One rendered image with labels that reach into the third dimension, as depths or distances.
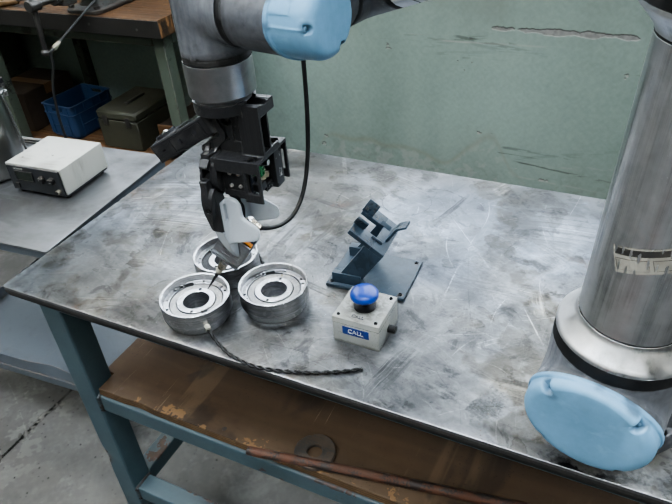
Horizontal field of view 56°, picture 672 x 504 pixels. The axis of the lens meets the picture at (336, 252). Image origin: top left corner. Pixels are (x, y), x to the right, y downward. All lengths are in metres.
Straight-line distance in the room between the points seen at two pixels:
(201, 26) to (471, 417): 0.54
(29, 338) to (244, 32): 1.55
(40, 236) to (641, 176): 1.30
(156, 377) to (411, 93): 1.64
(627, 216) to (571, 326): 0.12
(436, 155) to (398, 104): 0.26
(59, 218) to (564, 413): 1.26
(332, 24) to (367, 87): 2.02
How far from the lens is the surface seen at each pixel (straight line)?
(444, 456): 1.10
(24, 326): 2.11
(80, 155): 1.68
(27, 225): 1.62
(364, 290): 0.88
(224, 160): 0.73
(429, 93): 2.54
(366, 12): 0.70
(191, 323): 0.94
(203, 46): 0.68
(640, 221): 0.50
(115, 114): 2.88
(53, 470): 1.98
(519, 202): 1.22
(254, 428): 1.15
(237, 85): 0.70
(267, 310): 0.93
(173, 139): 0.79
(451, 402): 0.84
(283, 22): 0.60
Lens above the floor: 1.43
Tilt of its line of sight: 36 degrees down
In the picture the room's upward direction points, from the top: 5 degrees counter-clockwise
